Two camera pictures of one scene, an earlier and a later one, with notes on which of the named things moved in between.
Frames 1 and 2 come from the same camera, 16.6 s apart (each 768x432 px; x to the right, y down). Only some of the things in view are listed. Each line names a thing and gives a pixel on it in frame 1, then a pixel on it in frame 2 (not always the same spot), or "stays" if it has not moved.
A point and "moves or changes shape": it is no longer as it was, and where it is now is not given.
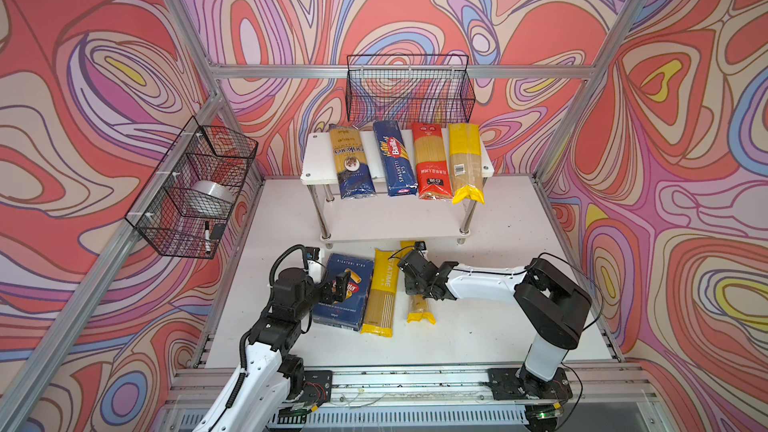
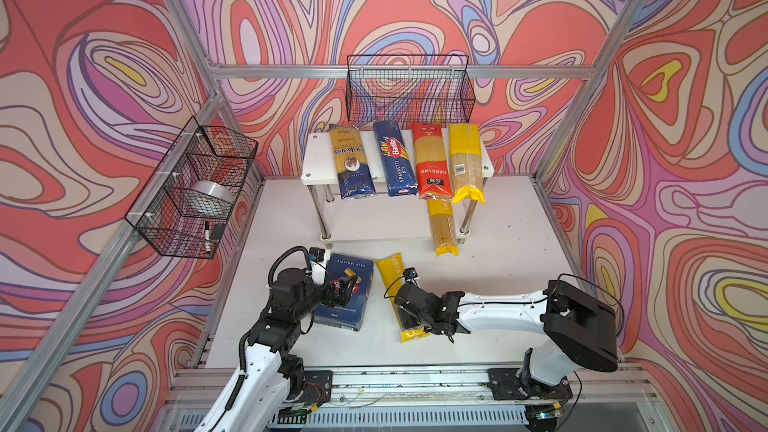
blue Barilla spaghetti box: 399,174 stays
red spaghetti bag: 432,170 stays
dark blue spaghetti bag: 353,171 stays
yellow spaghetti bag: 465,157 stays
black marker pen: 207,238 stays
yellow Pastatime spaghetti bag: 418,306 moves or changes shape
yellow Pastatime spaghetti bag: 381,301 to 391,270
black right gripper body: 414,287 to 409,320
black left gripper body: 326,297 stays
